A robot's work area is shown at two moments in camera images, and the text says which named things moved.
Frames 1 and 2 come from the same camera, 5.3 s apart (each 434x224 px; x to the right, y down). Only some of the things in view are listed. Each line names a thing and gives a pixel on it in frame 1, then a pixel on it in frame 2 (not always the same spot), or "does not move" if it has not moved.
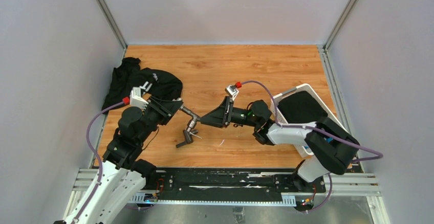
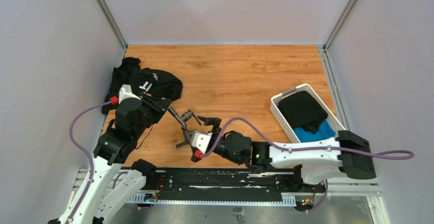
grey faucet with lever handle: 195,118 → 182,120
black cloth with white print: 153,83 does not move
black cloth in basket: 301,107 does not move
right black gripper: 217,117 → 215,124
